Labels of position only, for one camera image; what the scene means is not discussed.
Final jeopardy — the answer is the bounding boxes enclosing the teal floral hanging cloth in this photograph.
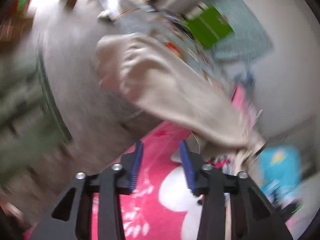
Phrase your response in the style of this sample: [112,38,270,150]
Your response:
[204,0,273,64]

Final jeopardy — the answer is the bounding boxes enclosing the pink floral fleece blanket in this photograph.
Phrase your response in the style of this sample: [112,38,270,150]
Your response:
[23,83,253,240]

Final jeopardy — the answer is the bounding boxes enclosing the grey patterned bed sheet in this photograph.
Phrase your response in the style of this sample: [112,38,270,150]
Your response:
[98,0,231,92]

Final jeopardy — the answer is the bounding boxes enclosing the blue cartoon pillow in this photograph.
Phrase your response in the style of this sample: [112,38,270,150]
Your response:
[258,145,301,208]

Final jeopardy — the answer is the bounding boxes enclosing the beige zip-up hooded jacket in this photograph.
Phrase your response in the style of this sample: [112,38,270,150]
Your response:
[96,33,265,172]

